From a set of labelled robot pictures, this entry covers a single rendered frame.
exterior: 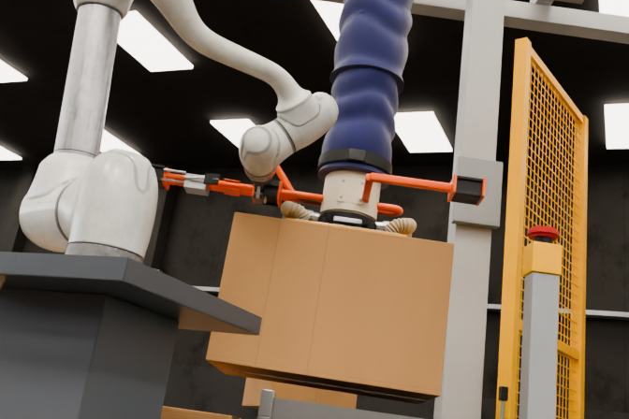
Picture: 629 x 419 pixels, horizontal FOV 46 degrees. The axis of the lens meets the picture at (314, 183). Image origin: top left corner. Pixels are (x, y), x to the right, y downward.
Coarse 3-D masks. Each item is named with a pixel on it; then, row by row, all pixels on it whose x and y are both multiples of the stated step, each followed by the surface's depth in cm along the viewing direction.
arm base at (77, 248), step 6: (72, 246) 144; (78, 246) 143; (84, 246) 143; (90, 246) 142; (96, 246) 142; (102, 246) 143; (108, 246) 143; (66, 252) 145; (72, 252) 143; (78, 252) 143; (84, 252) 142; (90, 252) 142; (96, 252) 142; (102, 252) 142; (108, 252) 142; (114, 252) 143; (120, 252) 144; (126, 252) 145; (132, 258) 146; (138, 258) 147
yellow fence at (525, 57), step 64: (512, 128) 278; (576, 128) 335; (512, 192) 268; (576, 192) 329; (512, 256) 260; (576, 256) 323; (512, 320) 252; (576, 320) 314; (512, 384) 245; (576, 384) 305
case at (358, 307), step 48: (240, 240) 197; (288, 240) 197; (336, 240) 197; (384, 240) 197; (432, 240) 197; (240, 288) 193; (288, 288) 193; (336, 288) 193; (384, 288) 193; (432, 288) 193; (240, 336) 189; (288, 336) 189; (336, 336) 189; (384, 336) 189; (432, 336) 189; (336, 384) 199; (384, 384) 185; (432, 384) 185
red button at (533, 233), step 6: (534, 228) 167; (540, 228) 166; (546, 228) 166; (552, 228) 167; (528, 234) 169; (534, 234) 167; (540, 234) 166; (546, 234) 166; (552, 234) 166; (558, 234) 167; (534, 240) 168; (540, 240) 167; (546, 240) 166; (552, 240) 169
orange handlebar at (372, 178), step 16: (176, 176) 221; (368, 176) 196; (384, 176) 195; (224, 192) 223; (240, 192) 223; (288, 192) 219; (304, 192) 220; (368, 192) 204; (448, 192) 195; (384, 208) 217; (400, 208) 218
